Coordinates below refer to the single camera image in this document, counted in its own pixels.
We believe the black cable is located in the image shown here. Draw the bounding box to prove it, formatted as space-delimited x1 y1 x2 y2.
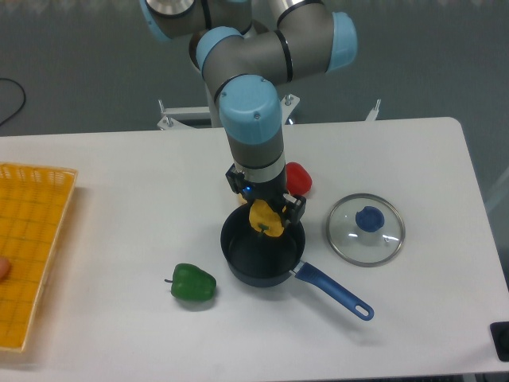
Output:
0 77 27 126

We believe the yellow wicker basket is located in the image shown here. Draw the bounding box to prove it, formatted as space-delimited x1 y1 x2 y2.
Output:
1 162 78 353

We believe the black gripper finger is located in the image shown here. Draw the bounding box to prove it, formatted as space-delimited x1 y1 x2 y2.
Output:
282 193 307 229
233 186 251 205

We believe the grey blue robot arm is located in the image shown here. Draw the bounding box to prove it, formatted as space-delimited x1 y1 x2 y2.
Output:
140 1 358 226

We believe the white metal robot base frame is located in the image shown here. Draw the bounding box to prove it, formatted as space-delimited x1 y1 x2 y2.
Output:
157 93 383 131

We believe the glass lid with blue knob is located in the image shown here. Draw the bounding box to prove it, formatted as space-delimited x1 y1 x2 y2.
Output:
325 193 406 267

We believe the yellow bell pepper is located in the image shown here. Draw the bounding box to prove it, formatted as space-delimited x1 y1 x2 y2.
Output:
248 200 284 238

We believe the dark pot with blue handle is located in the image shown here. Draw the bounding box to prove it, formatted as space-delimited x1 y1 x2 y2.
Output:
220 205 375 321

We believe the person fingertip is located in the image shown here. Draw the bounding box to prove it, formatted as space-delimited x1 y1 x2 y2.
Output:
0 257 11 280

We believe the black object at table edge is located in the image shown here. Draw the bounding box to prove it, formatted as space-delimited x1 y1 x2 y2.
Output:
490 322 509 362

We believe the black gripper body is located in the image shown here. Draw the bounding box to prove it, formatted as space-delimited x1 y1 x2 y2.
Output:
226 165 287 206

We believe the red bell pepper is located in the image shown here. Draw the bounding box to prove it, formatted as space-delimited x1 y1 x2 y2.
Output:
286 162 313 196

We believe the green bell pepper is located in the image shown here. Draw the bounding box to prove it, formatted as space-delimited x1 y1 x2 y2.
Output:
165 263 216 302

